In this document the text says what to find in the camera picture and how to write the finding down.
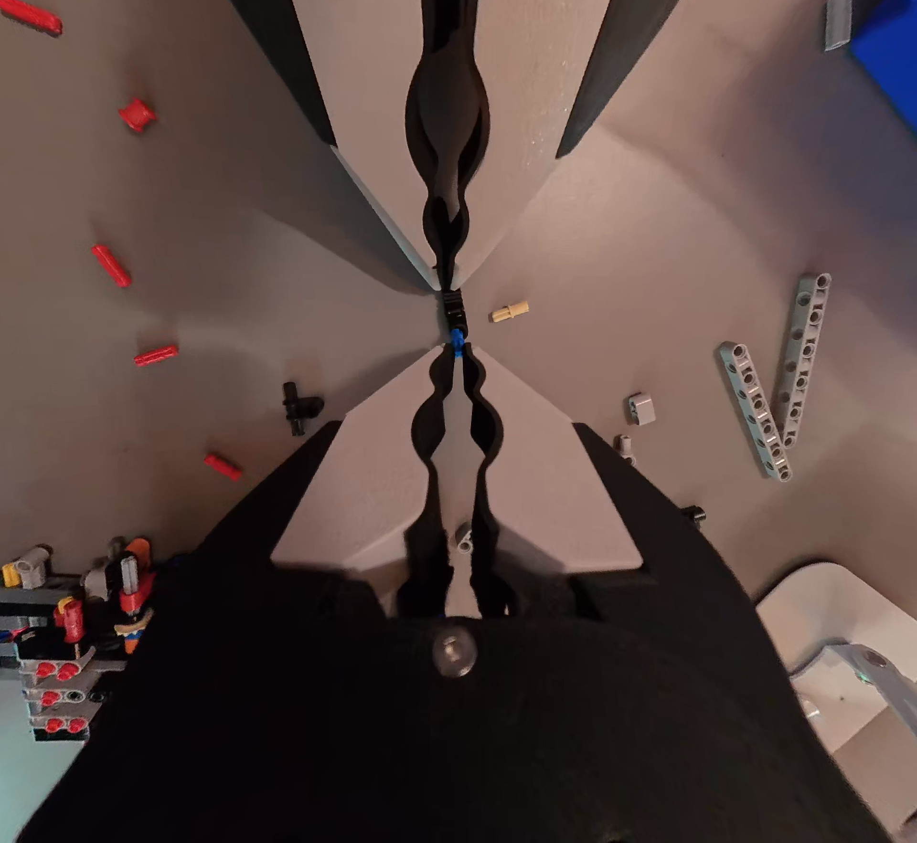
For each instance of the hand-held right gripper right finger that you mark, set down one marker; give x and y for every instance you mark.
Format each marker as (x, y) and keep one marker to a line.
(551, 485)

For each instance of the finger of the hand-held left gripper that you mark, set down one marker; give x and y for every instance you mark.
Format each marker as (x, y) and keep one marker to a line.
(544, 34)
(358, 55)

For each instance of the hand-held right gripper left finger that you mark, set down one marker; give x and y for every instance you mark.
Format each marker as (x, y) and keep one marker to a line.
(358, 485)

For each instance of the black toothed lego rack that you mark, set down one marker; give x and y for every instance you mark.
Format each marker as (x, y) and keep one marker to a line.
(453, 309)

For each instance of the small grey two-hole lego connector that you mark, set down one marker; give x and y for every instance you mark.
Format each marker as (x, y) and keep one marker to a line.
(464, 539)

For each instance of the small light grey lego brick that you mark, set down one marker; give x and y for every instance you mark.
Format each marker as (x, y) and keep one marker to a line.
(641, 408)

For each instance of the red lego pin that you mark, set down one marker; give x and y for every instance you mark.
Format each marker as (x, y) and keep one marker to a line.
(111, 265)
(155, 355)
(222, 466)

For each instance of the red lego bush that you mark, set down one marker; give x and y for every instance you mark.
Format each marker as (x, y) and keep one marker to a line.
(137, 115)

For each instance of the tan lego pin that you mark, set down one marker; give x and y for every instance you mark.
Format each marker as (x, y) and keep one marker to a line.
(510, 312)

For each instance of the grey lego beam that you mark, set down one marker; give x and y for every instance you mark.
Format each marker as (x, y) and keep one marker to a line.
(752, 410)
(806, 356)

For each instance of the long red lego axle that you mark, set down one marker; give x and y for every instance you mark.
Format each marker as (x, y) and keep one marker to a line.
(28, 14)

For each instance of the partly built lego vehicle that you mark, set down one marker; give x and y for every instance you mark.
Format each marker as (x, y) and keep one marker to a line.
(64, 642)

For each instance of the grey ribbed plastic piece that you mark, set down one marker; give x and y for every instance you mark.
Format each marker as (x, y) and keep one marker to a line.
(838, 19)

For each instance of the white metal book stand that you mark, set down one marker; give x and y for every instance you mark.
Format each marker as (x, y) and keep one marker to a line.
(824, 607)

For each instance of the blue storage bin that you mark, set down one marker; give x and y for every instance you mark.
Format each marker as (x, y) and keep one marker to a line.
(888, 19)

